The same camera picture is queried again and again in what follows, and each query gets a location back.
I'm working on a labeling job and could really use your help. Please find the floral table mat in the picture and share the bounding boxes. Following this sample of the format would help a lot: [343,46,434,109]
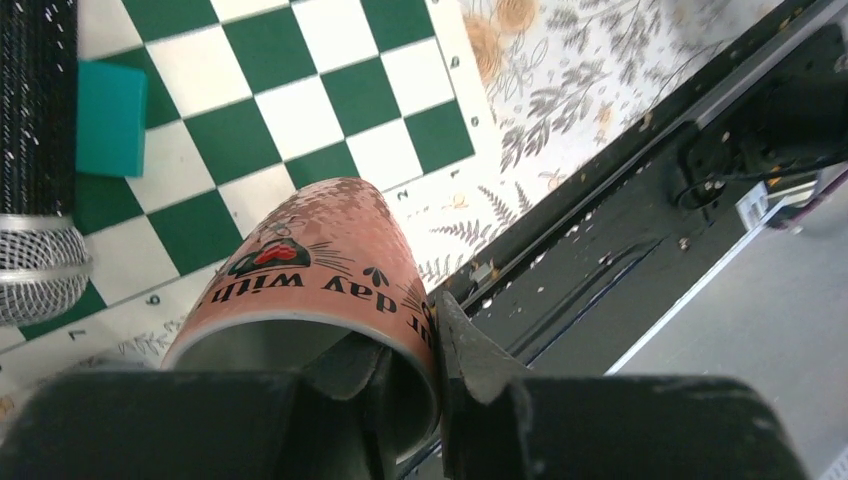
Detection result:
[1,1,775,420]

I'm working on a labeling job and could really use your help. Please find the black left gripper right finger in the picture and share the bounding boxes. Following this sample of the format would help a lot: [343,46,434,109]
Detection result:
[435,293,806,479]

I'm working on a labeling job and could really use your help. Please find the green white chessboard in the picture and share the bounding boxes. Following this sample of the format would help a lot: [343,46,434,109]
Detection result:
[0,0,505,352]

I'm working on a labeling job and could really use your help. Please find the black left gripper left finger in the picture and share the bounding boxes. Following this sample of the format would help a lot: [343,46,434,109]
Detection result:
[1,334,395,479]

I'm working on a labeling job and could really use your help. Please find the teal block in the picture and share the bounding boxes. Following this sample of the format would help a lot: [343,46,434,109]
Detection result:
[76,61,148,178]

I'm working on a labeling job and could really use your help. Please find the black glitter microphone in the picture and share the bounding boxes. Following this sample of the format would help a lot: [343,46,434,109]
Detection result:
[1,0,93,327]

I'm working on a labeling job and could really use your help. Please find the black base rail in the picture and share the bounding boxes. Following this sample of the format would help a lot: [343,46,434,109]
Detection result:
[400,1,847,479]

